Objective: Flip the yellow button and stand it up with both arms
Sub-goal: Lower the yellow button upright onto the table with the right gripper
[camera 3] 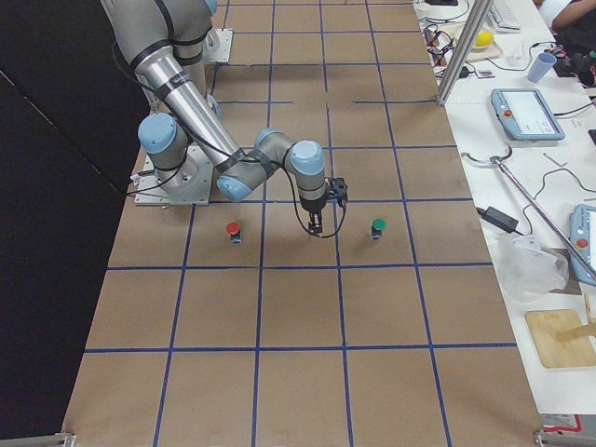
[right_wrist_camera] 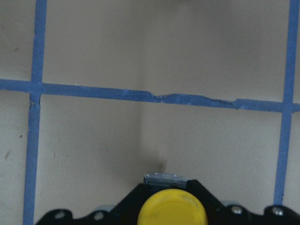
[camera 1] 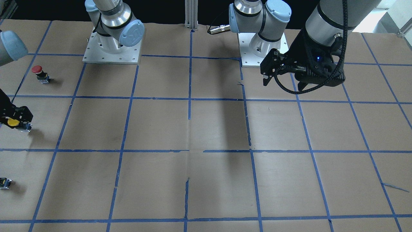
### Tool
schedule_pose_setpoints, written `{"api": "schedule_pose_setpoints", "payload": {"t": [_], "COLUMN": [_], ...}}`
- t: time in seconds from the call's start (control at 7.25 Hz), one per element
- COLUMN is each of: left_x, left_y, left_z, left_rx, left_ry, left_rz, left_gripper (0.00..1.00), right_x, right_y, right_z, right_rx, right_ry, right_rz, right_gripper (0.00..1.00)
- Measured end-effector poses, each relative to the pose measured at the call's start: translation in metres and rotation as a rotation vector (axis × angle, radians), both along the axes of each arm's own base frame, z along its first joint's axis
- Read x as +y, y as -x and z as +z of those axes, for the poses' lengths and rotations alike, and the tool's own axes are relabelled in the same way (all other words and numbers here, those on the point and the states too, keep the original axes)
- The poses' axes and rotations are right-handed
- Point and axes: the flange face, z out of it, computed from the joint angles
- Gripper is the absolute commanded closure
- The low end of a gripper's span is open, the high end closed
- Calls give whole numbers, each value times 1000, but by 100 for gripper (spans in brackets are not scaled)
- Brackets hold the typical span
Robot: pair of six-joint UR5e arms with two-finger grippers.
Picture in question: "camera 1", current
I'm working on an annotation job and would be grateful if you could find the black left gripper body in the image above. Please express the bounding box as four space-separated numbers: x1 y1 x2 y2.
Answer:
286 29 346 87

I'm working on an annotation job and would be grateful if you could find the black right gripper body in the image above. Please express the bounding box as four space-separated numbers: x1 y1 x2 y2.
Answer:
0 89 12 118

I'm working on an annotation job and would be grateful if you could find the yellow push button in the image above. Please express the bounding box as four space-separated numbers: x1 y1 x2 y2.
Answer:
6 118 32 132

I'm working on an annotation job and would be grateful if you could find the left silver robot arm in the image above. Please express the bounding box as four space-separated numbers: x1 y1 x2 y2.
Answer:
229 0 380 94

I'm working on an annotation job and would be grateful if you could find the red push button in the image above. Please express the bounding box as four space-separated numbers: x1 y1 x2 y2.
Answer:
31 65 50 84

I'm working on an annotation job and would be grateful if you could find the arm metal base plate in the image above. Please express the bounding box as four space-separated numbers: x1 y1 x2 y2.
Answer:
238 32 290 68
82 32 143 65

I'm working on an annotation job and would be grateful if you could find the black camera cable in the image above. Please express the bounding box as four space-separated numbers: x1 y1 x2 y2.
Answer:
273 0 349 94

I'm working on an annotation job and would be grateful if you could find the aluminium frame post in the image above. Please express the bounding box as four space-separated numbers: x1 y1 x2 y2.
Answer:
184 0 198 31

